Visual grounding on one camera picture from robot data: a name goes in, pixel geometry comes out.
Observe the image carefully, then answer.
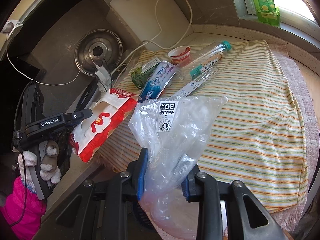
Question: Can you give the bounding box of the red white tissue pack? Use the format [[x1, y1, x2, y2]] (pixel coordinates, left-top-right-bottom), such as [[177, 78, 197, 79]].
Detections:
[[70, 88, 139, 163]]

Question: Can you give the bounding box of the clear plastic bag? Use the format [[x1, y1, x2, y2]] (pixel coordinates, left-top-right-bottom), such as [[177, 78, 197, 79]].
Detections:
[[128, 96, 228, 239]]

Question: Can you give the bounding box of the green white carton box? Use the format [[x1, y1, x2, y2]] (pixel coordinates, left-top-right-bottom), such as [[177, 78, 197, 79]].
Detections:
[[131, 57, 161, 90]]

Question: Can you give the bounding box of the blue toothpaste box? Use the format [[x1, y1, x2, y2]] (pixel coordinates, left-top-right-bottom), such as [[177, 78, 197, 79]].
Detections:
[[138, 61, 177, 102]]

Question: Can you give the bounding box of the red yogurt cup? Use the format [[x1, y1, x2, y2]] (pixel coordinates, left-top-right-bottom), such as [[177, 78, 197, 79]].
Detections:
[[168, 46, 191, 64]]

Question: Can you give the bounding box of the clear bottle teal cap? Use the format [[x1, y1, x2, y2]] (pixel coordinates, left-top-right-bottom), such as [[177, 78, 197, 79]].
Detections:
[[177, 41, 232, 82]]

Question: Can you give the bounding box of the pink sleeve forearm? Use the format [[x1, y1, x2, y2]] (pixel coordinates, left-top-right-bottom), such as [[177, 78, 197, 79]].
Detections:
[[1, 177, 47, 239]]

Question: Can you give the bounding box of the white gloved hand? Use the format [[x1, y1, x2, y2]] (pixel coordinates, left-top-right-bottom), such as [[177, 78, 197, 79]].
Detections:
[[17, 140, 61, 193]]

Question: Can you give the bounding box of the pink fringed under cloth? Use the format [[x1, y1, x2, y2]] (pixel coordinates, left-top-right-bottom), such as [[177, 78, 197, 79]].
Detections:
[[269, 44, 319, 231]]

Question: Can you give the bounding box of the white charger plug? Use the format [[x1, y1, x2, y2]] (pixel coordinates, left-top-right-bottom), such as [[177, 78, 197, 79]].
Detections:
[[95, 66, 112, 86]]

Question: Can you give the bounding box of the steel pot lid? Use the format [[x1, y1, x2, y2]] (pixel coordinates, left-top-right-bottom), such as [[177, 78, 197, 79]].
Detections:
[[74, 29, 123, 77]]

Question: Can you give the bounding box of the white cutting board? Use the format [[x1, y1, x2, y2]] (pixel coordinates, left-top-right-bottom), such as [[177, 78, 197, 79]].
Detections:
[[110, 0, 193, 51]]

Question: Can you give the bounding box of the green dish soap bottle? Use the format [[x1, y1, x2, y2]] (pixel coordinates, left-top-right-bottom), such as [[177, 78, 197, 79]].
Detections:
[[253, 0, 280, 26]]

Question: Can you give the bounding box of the white cable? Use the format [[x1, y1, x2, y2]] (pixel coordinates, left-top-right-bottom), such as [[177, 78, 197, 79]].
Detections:
[[6, 0, 194, 87]]

